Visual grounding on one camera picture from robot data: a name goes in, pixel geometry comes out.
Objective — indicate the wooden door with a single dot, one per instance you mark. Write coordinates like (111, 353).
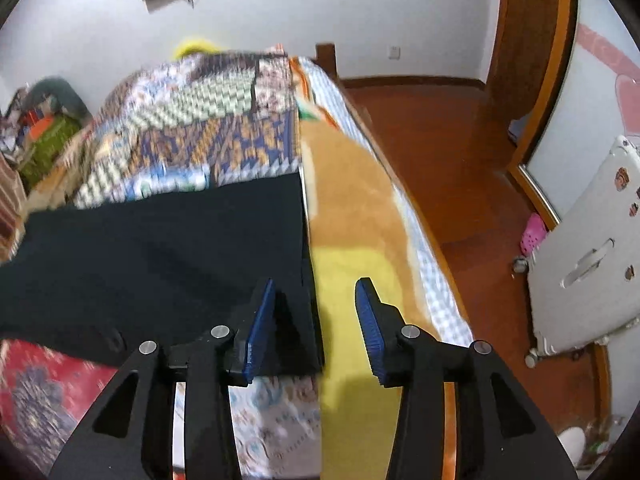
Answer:
(528, 59)

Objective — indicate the green patterned bag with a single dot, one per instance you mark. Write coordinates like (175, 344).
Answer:
(45, 142)

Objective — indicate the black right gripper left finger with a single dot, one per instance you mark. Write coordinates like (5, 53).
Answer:
(127, 431)

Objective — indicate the grey neck pillow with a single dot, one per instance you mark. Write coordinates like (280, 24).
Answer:
(62, 92)

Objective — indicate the pink croc shoe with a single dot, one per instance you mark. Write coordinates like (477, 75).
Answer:
(534, 233)

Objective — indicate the patchwork patterned bedsheet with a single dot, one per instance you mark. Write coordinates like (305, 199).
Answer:
(202, 122)

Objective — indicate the white wall socket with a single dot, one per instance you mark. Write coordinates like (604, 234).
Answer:
(394, 53)

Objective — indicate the yellow pillow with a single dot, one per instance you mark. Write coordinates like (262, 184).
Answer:
(194, 45)

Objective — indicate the dark navy pants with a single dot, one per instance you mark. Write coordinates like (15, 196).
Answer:
(95, 283)

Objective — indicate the striped maroon curtain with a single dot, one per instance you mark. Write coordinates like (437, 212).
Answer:
(12, 202)

